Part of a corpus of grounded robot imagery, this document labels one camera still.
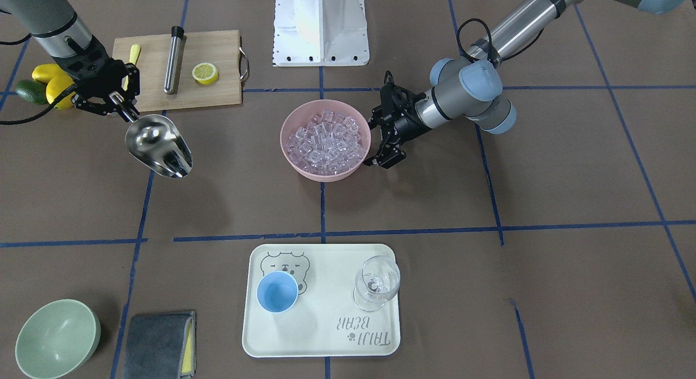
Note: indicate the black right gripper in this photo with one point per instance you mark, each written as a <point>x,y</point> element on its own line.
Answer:
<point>93,79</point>

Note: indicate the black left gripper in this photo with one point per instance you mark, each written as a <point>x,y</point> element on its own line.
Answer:
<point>409,125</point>

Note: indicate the stainless steel ice scoop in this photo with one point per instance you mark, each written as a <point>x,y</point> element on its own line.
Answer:
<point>154,141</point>

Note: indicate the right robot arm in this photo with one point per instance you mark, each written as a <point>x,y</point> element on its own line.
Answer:
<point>47,22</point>

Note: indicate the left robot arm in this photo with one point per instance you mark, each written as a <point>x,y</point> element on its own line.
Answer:
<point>470,86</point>

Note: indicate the pile of clear ice cubes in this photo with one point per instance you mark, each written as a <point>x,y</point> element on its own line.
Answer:
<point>329,144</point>

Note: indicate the light blue plastic cup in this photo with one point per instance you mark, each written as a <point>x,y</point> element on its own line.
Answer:
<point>277,292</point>

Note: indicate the yellow plastic knife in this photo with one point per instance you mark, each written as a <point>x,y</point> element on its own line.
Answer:
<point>135,51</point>

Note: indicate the large yellow lemon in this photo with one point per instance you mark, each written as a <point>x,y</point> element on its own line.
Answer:
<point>55,87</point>

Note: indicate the pink bowl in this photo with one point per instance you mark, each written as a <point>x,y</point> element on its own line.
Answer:
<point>301,116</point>

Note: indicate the small yellow lemon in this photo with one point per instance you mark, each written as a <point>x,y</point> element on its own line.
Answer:
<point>44,73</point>

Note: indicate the steel muddler rod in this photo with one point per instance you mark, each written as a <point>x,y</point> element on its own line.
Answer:
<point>174,61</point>

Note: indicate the green lime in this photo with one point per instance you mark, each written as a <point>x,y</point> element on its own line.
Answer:
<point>32,91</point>

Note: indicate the lemon half slice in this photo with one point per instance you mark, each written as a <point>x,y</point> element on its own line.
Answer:
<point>205,73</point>

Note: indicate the wooden cutting board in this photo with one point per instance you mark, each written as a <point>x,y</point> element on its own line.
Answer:
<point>218,47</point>

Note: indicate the clear wine glass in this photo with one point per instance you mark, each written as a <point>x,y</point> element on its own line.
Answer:
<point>376,283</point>

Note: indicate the cream bear tray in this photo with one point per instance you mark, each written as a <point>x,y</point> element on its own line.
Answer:
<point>324,321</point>

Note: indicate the light green bowl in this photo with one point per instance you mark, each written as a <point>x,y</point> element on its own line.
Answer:
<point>57,339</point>

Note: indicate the folded grey cloth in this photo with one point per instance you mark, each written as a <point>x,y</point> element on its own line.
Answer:
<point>161,346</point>

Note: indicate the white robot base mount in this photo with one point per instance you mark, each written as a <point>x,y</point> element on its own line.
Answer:
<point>314,33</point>

